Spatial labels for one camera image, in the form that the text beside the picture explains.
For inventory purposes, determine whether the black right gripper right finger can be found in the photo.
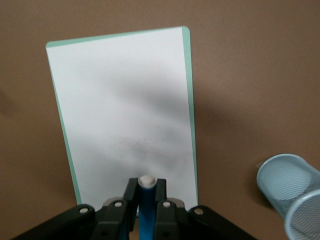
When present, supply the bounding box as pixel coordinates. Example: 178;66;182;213
152;177;258;240

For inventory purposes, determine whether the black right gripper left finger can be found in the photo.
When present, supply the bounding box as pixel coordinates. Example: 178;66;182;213
9;177;141;240

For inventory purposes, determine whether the blue marker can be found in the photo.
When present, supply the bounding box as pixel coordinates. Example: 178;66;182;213
138;174;159;240

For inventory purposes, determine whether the white paper sheet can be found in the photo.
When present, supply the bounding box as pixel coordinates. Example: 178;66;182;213
46;27;199;208

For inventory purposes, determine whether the light blue mesh pen cup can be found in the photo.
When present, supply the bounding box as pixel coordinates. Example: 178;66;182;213
256;153;320;240

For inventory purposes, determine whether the teal clipboard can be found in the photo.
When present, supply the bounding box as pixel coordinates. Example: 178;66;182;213
45;25;200;207

